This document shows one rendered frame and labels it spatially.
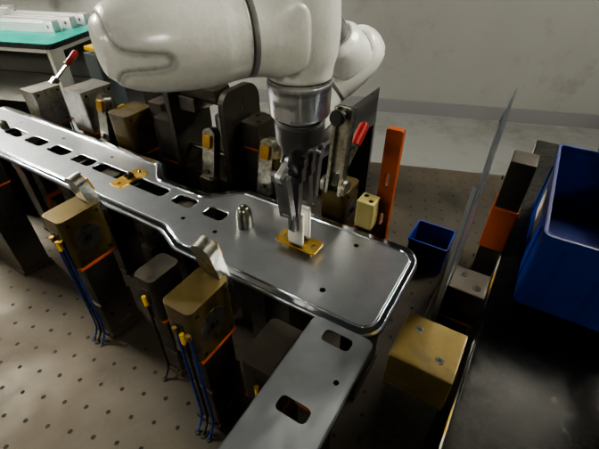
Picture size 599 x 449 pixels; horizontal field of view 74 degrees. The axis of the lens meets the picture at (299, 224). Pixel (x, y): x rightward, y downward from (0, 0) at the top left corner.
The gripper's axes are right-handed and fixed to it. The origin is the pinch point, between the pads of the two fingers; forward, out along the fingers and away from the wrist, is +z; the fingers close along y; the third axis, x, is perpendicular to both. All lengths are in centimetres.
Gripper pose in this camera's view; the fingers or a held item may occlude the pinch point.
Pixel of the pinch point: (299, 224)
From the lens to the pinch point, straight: 70.5
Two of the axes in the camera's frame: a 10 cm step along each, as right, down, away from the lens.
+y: -5.2, 5.3, -6.7
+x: 8.5, 3.3, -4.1
